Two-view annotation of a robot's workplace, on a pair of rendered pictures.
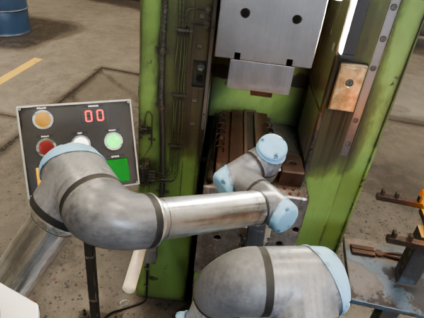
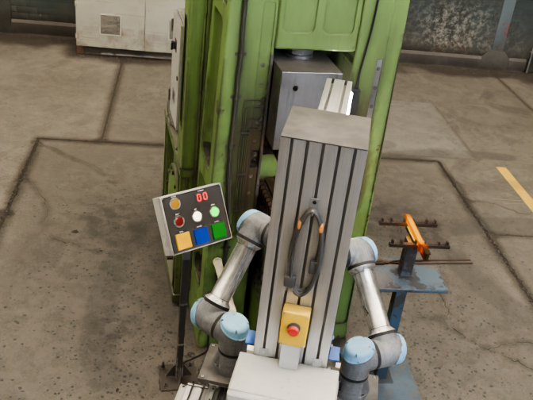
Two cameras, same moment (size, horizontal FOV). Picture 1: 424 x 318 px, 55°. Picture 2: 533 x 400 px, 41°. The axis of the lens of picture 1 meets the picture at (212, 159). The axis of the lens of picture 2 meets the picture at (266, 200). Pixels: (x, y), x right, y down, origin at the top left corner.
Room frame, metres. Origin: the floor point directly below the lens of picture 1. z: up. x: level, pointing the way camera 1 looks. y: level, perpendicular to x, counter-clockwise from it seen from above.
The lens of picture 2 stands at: (-1.84, 0.91, 2.83)
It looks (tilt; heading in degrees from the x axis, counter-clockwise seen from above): 29 degrees down; 344
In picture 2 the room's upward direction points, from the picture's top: 7 degrees clockwise
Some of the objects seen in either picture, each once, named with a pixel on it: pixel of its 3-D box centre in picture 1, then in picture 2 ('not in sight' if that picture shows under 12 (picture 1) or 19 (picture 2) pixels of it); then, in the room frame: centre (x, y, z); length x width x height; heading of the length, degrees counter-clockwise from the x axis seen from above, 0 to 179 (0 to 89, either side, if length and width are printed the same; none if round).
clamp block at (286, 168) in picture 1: (289, 170); not in sight; (1.28, -0.30, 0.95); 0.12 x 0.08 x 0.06; 0
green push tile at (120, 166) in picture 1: (117, 170); (218, 230); (1.06, 0.30, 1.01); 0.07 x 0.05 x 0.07; 115
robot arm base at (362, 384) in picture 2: not in sight; (352, 379); (0.14, -0.10, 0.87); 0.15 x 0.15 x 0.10
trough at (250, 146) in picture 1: (250, 134); not in sight; (1.43, -0.14, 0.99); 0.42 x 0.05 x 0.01; 0
